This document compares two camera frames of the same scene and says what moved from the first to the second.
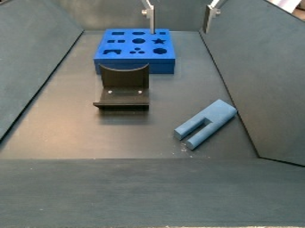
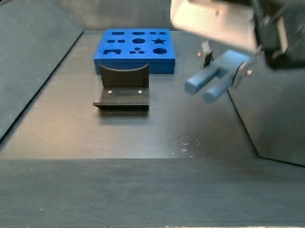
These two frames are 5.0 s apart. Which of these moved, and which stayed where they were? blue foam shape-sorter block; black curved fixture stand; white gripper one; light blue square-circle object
Moved: white gripper one; light blue square-circle object
Stayed: black curved fixture stand; blue foam shape-sorter block
